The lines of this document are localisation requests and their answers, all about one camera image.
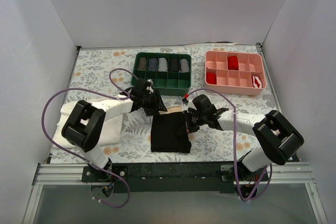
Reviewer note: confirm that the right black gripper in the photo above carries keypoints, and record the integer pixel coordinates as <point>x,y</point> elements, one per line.
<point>191,120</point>

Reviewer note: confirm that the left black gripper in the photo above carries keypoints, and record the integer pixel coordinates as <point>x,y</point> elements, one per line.
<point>153,102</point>

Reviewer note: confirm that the black underwear beige waistband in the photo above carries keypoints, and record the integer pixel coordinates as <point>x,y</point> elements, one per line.
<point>166,133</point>

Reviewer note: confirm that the pink divided organizer tray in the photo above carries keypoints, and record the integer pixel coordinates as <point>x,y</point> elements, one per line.
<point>235,81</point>

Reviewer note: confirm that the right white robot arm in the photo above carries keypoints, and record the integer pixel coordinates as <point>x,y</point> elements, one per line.
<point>277,137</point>

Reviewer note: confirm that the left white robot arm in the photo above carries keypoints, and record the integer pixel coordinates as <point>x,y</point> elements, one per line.
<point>84,125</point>

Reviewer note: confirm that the blue striped rolled underwear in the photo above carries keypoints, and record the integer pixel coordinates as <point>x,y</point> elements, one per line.
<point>152,64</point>

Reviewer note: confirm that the black rolled underwear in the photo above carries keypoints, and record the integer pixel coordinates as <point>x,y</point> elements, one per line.
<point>174,65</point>

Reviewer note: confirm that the white grey striped roll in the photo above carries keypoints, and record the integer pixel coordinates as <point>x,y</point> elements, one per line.
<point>162,65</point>

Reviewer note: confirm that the brown rolled underwear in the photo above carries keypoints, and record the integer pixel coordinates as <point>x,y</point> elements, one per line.
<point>142,64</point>

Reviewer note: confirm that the grey white rolled underwear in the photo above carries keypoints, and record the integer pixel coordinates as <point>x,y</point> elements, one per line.
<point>184,66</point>

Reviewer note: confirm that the red rolled underwear lower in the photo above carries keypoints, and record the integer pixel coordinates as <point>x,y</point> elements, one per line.
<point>211,78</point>

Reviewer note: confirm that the red rolled underwear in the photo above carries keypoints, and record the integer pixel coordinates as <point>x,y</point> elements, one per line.
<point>211,78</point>
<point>233,63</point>

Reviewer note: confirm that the red rolled underwear upper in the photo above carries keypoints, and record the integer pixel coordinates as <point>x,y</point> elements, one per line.
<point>233,63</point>

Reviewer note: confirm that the red white striped roll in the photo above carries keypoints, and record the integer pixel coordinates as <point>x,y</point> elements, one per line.
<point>256,82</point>

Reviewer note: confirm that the green divided organizer tray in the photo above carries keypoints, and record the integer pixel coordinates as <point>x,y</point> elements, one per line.
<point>168,83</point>

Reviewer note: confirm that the white folded cloth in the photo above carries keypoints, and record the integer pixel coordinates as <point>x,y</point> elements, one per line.
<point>110,134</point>

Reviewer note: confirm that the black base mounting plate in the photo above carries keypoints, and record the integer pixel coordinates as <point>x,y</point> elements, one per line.
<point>171,177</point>

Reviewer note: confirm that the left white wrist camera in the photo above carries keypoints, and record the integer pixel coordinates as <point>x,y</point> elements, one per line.
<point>149,86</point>

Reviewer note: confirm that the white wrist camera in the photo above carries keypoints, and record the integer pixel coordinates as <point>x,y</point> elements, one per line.
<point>149,86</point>
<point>187,102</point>

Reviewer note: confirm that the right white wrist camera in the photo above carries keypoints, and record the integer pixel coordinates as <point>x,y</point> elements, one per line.
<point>187,102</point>

